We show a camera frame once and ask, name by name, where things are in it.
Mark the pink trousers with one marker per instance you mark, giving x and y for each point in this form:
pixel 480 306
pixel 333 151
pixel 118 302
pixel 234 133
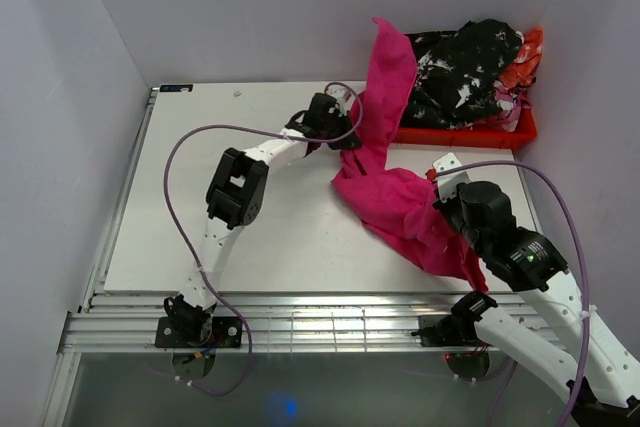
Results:
pixel 396 204

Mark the red plastic bin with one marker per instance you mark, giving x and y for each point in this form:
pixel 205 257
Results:
pixel 481 137

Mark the black label sticker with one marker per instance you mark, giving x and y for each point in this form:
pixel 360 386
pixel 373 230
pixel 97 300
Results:
pixel 176 88

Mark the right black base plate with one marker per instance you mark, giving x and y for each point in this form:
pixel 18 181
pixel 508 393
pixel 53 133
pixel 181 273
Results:
pixel 448 331

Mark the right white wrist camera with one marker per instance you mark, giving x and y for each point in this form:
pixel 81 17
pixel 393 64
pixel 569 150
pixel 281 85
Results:
pixel 447 174

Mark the black white patterned garment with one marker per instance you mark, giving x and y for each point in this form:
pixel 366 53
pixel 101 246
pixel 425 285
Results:
pixel 456 72

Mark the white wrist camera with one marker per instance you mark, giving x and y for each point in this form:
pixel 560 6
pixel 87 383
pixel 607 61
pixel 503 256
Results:
pixel 341 94
pixel 447 174

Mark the pink white patterned garment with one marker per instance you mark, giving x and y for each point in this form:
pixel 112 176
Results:
pixel 511 103

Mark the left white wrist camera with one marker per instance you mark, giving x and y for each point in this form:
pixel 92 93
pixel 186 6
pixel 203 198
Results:
pixel 341 94

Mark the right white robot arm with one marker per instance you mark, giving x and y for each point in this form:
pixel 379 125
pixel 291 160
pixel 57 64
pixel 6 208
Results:
pixel 589 368

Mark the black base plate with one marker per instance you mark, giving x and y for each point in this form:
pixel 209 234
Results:
pixel 216 332
pixel 448 331

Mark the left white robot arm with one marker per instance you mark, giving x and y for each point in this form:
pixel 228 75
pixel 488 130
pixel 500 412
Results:
pixel 235 196

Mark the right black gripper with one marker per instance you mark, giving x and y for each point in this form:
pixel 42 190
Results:
pixel 445 204

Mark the aluminium frame rail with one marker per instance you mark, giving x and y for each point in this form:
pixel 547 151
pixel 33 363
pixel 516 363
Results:
pixel 287 324

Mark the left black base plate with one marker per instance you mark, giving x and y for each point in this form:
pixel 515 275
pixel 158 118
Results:
pixel 216 332

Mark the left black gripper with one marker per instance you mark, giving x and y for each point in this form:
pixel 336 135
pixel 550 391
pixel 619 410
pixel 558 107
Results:
pixel 345 123

